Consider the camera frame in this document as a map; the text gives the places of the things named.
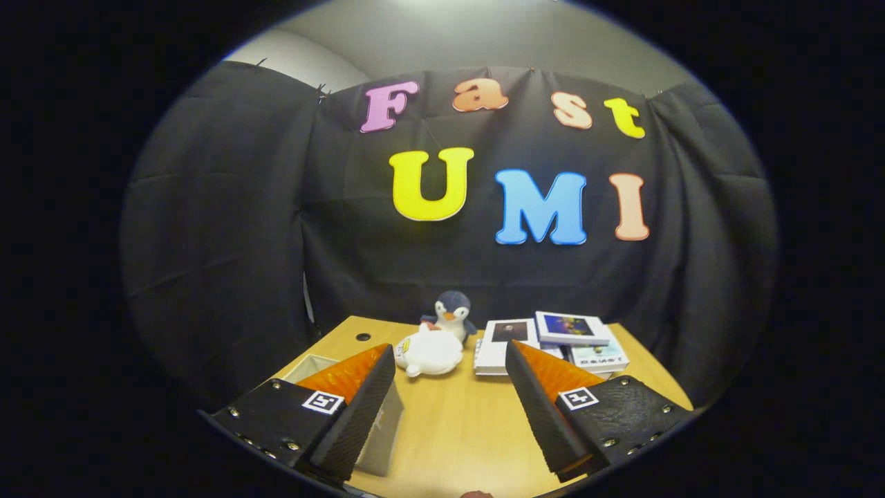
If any penguin plush toy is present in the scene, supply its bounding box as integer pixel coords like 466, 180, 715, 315
420, 290, 478, 345

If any book with blue picture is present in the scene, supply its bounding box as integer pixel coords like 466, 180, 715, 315
534, 311, 613, 347

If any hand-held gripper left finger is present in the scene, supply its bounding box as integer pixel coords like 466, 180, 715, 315
211, 344, 397, 483

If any book with teal cover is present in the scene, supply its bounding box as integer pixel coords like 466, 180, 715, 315
570, 339, 630, 374

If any white book with dark picture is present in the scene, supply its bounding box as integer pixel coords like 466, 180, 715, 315
474, 318, 547, 376

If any grey fabric storage box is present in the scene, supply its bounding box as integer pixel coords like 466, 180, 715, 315
280, 354, 405, 477

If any white plush toy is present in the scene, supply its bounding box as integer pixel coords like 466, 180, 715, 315
394, 325, 464, 378

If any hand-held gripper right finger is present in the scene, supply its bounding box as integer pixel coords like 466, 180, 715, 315
505, 340, 694, 483

